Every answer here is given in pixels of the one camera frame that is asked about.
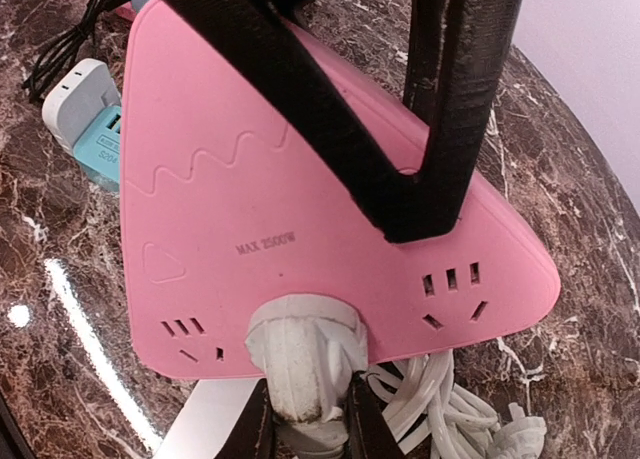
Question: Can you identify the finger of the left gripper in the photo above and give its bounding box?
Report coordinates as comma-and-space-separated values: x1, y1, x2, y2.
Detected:
163, 0, 522, 244

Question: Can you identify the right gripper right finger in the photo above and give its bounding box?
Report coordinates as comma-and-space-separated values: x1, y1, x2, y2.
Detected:
345, 373, 403, 459

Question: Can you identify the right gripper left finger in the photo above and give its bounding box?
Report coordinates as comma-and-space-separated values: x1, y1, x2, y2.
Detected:
227, 379, 273, 459

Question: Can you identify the white power strip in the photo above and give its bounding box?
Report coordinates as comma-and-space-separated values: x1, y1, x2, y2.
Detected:
153, 378, 257, 459

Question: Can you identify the white power cord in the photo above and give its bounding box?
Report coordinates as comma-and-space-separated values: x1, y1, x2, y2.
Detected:
244, 293, 549, 459

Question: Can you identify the pink triangular power strip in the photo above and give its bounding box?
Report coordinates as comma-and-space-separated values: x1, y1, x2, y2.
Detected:
120, 0, 561, 379

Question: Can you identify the white cube socket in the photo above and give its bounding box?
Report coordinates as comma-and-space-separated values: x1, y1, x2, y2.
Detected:
42, 58, 121, 155

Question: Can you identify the black cable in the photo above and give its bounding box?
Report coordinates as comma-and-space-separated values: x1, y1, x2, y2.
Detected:
22, 0, 131, 103

